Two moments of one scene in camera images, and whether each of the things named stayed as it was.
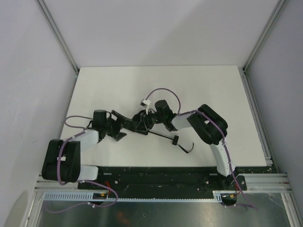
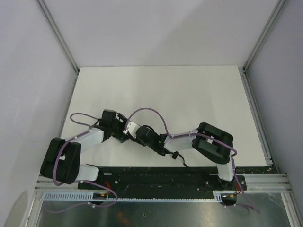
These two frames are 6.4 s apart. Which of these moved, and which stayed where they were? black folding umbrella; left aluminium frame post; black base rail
Moved: black folding umbrella
Stayed: black base rail; left aluminium frame post
